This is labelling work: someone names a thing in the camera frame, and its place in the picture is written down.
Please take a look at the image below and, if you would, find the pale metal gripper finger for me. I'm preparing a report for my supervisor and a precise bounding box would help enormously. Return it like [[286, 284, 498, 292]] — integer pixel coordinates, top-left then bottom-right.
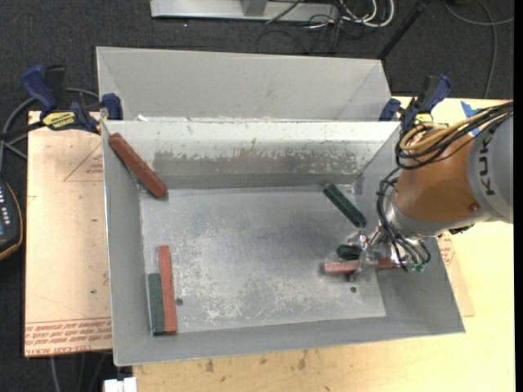
[[354, 233, 371, 261], [346, 258, 380, 283]]

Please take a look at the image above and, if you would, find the brown cardboard board red print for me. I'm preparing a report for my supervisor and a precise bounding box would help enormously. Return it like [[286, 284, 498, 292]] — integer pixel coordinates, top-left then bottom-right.
[[24, 110, 476, 359]]

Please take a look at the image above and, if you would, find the grey metal bin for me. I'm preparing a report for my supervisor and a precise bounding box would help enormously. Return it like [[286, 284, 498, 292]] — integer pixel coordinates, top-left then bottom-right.
[[96, 46, 467, 368]]

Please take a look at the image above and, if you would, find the red-brown block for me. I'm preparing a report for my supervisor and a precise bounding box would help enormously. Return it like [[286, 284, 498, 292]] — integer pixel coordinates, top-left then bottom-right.
[[157, 245, 179, 335], [320, 258, 405, 277], [108, 131, 169, 199]]

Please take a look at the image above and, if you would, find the dark green flat block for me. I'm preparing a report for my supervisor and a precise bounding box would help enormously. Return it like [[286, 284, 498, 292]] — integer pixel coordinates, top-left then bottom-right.
[[336, 244, 364, 261], [146, 273, 167, 336], [322, 183, 368, 229]]

